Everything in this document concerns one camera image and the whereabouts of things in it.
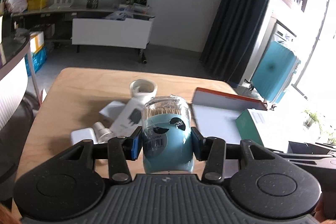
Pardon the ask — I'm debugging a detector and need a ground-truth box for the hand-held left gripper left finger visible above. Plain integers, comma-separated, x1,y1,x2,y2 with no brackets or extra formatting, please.
59,126,143,184

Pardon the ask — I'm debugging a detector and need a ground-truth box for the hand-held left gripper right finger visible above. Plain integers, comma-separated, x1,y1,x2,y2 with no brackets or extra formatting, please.
191,126,285,185

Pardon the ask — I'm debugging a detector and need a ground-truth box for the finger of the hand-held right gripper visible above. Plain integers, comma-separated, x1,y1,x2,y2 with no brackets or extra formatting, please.
272,150,336,175
288,141,336,155

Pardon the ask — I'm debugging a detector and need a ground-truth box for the blue toothpick holder jar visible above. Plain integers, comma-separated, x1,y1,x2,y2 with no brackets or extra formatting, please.
141,95,196,175

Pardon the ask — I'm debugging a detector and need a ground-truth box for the orange-edged shallow box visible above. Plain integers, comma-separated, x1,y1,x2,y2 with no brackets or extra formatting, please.
191,87,289,154

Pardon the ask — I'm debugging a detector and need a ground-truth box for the white plastic motor housing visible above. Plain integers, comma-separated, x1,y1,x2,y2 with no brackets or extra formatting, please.
129,79,158,104

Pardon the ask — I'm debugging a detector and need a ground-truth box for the white box with charger picture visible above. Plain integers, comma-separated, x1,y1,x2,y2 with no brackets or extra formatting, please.
109,98,146,137

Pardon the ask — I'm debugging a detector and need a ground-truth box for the small balcony plant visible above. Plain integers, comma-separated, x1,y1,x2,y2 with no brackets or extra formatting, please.
302,107,324,130

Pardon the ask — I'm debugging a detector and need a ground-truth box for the small clear bottle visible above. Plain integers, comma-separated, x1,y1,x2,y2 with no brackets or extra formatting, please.
92,122,114,144

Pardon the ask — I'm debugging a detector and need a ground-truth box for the plain white box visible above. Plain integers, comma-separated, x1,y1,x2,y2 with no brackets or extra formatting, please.
99,100,131,120

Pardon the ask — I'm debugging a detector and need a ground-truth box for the white charger adapter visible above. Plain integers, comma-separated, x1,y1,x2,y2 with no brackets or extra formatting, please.
70,128,95,146

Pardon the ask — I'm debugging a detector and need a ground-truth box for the blue suitcase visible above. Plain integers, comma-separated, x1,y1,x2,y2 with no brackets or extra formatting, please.
250,40,302,104

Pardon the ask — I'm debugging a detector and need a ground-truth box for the white cabinet drawer unit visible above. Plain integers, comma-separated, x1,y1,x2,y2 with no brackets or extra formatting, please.
71,17,154,49

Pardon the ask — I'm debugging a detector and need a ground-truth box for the washing machine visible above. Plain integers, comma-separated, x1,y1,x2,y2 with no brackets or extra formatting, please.
268,18,298,57

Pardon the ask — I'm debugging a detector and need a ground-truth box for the crumpled bluish plastic bag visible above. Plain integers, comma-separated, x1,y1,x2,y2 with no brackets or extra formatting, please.
105,10,132,21

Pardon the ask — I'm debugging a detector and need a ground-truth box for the blue plastic wrap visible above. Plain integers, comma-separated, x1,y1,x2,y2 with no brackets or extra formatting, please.
25,46,49,75

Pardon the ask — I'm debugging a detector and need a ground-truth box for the dark curtain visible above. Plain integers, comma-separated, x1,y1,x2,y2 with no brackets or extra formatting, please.
199,0,279,84

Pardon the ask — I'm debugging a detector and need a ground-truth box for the white and yellow carton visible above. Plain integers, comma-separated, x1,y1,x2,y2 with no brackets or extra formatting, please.
28,31,46,53

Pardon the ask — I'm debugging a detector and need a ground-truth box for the curved dark-topped counter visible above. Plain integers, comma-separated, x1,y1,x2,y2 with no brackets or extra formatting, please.
0,14,36,133

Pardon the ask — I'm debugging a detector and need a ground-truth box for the long television cabinet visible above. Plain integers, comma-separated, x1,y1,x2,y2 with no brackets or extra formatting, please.
10,6,156,43

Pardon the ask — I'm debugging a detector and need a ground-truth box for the yellow box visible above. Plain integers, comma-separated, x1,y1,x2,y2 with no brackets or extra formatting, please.
27,0,49,11

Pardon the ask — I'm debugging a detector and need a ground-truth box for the white plastic bag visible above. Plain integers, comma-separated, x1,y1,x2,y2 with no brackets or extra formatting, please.
6,0,29,13

